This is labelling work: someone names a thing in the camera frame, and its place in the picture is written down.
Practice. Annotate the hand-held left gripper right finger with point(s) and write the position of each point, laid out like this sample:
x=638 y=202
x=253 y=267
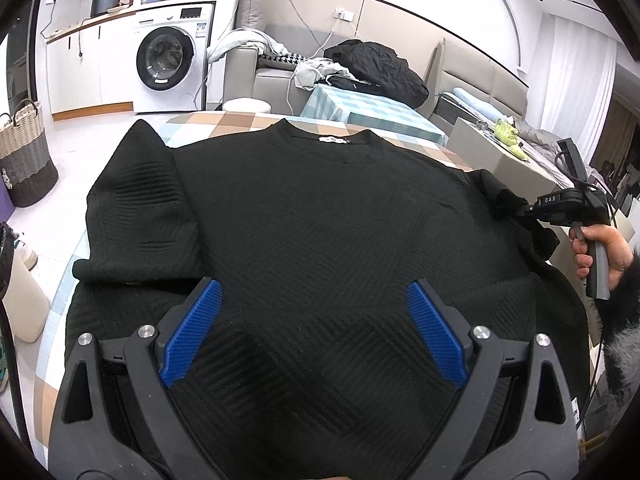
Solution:
x=435 y=335

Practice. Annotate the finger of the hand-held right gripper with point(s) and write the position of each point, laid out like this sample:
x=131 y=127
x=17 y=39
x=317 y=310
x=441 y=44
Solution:
x=527 y=209

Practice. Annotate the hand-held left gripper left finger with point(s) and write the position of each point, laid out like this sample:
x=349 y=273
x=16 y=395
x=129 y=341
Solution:
x=192 y=330

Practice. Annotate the black knit sweater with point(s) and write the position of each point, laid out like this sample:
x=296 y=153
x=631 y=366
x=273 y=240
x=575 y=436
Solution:
x=320 y=220

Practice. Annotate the person's right forearm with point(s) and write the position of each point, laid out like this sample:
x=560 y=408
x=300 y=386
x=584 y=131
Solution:
x=622 y=350

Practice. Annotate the person's right hand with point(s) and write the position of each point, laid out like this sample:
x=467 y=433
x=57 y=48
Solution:
x=617 y=255

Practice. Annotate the grey quilt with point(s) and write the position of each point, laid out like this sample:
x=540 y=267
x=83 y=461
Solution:
x=542 y=145

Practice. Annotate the grey box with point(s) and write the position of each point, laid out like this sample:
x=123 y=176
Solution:
x=490 y=155

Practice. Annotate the green plush toy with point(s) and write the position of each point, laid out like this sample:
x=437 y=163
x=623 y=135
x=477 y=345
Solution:
x=505 y=132

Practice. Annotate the brown wooden wardrobe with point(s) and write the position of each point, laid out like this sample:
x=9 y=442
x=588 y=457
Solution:
x=617 y=130

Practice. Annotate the light blue pillow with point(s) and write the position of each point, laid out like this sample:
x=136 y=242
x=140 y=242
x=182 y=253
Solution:
x=467 y=97

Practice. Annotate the white curtain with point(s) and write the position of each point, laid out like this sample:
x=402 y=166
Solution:
x=575 y=75

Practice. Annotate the beige bed headboard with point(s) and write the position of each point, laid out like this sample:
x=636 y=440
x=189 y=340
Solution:
x=480 y=75

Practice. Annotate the cream trash bin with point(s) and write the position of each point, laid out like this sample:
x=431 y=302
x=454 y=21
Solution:
x=25 y=300

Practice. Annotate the light blue checked cloth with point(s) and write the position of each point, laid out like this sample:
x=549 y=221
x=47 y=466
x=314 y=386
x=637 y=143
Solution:
x=370 y=110

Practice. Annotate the plaid table cover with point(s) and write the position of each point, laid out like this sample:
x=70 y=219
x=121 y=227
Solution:
x=220 y=122

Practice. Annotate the black quilted jacket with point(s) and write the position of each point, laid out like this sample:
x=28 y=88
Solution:
x=375 y=65

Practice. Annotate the white round stool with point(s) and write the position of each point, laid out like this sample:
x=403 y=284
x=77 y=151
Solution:
x=247 y=105

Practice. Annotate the woven laundry basket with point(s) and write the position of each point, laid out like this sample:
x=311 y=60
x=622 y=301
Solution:
x=27 y=160

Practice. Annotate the light grey garment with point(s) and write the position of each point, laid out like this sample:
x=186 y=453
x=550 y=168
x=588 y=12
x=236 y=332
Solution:
x=312 y=70

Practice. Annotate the grey sofa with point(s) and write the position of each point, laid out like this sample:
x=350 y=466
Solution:
x=240 y=75

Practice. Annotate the white cabinet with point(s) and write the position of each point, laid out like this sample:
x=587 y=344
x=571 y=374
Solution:
x=80 y=75

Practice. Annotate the houndstooth pillow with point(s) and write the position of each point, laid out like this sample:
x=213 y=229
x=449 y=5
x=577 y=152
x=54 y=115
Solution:
x=280 y=60

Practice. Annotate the white crumpled garment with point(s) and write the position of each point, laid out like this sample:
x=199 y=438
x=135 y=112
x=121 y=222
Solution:
x=235 y=42

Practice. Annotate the white washing machine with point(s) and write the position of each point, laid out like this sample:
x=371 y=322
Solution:
x=197 y=35

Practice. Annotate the grey cushion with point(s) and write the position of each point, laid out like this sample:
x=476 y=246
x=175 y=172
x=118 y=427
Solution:
x=250 y=10

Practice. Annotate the black pot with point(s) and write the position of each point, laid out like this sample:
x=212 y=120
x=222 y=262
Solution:
x=106 y=2

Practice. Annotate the white wall socket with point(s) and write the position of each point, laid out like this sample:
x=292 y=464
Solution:
x=343 y=14

